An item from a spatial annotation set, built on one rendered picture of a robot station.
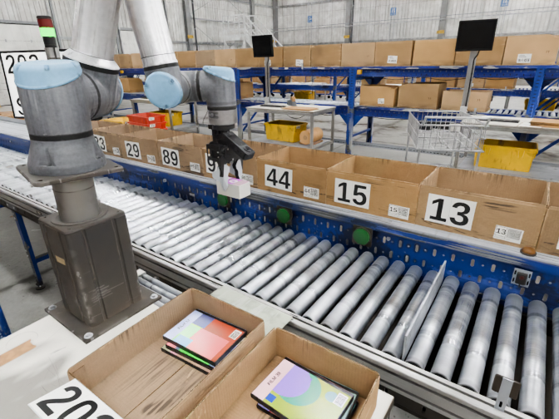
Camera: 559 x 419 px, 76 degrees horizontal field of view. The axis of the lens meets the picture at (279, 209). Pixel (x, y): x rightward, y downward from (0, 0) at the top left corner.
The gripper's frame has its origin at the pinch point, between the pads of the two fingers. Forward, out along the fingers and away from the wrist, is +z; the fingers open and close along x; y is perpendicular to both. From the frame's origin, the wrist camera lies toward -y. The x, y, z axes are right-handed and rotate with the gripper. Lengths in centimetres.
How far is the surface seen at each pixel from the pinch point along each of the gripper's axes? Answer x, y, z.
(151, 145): -51, 114, 9
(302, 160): -79, 21, 12
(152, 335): 40, -3, 32
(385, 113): -473, 112, 41
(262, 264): -11.6, -1.7, 36.1
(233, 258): -9.1, 11.4, 36.0
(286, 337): 24, -37, 27
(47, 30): 8, 84, -51
